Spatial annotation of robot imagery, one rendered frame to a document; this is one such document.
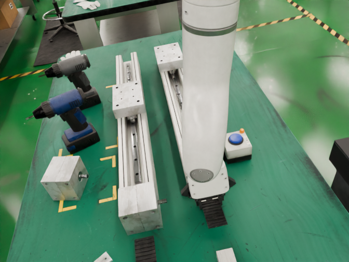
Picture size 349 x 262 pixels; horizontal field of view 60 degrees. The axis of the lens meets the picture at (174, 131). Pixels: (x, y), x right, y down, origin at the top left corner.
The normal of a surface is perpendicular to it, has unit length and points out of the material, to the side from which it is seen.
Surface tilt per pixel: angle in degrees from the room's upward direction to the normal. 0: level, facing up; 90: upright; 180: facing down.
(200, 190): 89
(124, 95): 0
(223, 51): 95
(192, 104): 42
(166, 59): 0
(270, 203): 0
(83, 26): 90
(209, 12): 90
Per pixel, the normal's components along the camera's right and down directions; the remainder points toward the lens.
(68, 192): -0.08, 0.68
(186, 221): -0.14, -0.73
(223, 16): 0.36, 0.63
